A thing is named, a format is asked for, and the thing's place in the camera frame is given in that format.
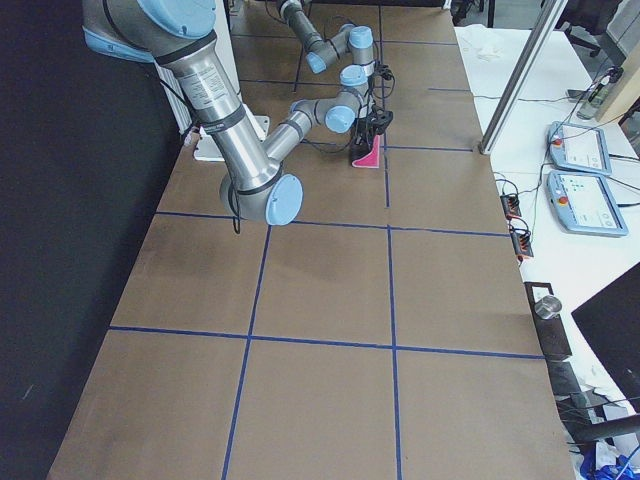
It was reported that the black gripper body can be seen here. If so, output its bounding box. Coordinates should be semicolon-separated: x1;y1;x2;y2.
370;110;394;135
350;119;375;150

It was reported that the pink and grey towel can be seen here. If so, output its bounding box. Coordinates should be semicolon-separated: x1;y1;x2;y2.
351;135;380;169

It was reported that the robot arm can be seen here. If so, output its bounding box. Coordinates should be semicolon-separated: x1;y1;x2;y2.
82;1;375;226
277;1;395;144

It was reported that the far blue teach pendant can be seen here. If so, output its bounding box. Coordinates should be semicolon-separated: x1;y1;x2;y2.
547;121;612;176

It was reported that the blue teach pendant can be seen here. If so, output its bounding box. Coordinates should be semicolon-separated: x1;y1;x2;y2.
546;170;629;238
547;121;612;176

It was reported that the near blue teach pendant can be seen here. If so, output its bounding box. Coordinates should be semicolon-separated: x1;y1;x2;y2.
546;170;629;238

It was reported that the small metal cup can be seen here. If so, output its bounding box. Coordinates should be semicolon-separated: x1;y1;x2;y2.
534;295;562;320

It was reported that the black tray on table edge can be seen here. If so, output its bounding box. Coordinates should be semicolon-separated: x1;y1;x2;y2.
524;281;572;362

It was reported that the black monitor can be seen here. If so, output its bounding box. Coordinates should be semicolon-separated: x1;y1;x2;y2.
572;264;639;411

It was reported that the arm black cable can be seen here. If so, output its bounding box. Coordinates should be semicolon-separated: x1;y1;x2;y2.
299;134;359;156
319;14;396;116

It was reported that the black power strip with cables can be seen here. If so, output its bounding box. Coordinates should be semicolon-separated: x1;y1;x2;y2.
500;193;521;220

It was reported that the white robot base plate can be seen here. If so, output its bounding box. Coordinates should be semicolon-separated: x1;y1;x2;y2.
148;1;268;170

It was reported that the aluminium frame post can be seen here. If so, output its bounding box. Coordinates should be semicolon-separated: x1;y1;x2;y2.
479;0;568;155

